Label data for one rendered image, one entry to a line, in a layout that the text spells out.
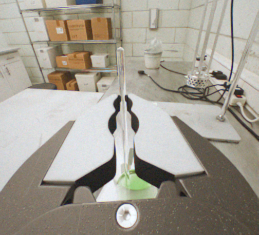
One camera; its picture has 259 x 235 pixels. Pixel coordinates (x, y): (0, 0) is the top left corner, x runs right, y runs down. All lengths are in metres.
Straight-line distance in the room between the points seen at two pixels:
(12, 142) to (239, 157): 0.67
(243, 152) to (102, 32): 2.09
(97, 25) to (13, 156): 1.98
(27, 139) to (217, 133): 0.61
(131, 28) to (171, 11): 0.63
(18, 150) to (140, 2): 2.32
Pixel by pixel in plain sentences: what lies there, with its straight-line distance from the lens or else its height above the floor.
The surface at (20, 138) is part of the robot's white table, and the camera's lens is 0.58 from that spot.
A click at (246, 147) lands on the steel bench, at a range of 0.53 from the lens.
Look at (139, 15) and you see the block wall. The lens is 2.47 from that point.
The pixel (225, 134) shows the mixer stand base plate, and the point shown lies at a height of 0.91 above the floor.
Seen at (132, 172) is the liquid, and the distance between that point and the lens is 0.24.
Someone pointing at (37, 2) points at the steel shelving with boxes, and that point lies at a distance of 2.70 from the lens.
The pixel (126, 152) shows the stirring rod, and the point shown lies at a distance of 0.17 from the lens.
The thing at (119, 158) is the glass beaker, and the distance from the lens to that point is 0.20.
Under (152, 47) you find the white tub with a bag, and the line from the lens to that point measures 1.06.
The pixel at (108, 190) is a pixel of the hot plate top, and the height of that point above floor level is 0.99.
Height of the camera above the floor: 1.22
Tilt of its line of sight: 32 degrees down
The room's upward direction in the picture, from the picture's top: 2 degrees counter-clockwise
